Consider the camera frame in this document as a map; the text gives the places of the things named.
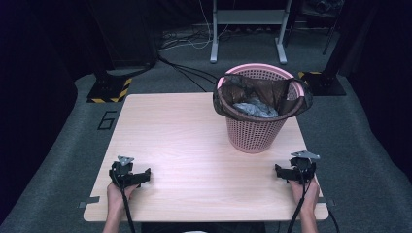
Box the black curtain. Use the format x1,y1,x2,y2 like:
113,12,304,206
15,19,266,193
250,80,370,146
0,0,80,226

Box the white floor cables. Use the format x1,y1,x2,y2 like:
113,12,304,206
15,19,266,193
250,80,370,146
158,0,236,52

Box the crumpled gray paper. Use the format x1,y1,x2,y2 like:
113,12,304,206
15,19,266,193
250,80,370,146
232,97,280,118

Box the right hand-held gripper cable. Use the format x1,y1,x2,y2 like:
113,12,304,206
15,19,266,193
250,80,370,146
286,163,317,233

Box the black stand with striped base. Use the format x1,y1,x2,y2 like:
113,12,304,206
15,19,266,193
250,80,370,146
297,0,361,97
86,66,134,104

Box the black garbage bag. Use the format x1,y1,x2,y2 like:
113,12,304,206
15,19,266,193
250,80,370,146
212,73,314,123

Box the person's right hand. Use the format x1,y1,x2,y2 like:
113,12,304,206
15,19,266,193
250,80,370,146
288,177,321,212

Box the gray metal table bracket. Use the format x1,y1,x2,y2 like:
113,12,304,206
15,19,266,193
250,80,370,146
78,195,101,209
318,197,336,208

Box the white metal stand frame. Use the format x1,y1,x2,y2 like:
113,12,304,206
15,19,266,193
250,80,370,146
209,0,293,65

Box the hand-held gripper cable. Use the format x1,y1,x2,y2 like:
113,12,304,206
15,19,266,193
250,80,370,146
286,163,317,233
111,163,137,233

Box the left hand-held gripper cable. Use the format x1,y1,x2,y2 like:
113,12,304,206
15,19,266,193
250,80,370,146
111,163,137,233

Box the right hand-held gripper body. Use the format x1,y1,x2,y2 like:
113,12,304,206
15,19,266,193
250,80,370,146
289,150,322,185

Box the pink plastic mesh basket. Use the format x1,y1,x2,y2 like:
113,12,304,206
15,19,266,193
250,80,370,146
216,63,306,154

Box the person's left hand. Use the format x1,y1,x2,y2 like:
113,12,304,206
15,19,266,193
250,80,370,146
106,182,140,212

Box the black tripod leg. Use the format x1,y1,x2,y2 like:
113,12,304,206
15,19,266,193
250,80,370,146
322,17,341,56

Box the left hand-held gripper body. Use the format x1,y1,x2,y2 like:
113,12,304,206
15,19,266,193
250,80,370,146
109,155,135,188

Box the black cable under table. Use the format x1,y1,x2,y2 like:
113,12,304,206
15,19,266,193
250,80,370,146
327,209,341,233

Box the person's dark clothing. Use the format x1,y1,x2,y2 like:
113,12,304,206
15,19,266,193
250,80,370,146
140,221,267,233

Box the black floor cables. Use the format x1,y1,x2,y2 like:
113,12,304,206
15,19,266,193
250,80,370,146
157,53,219,93

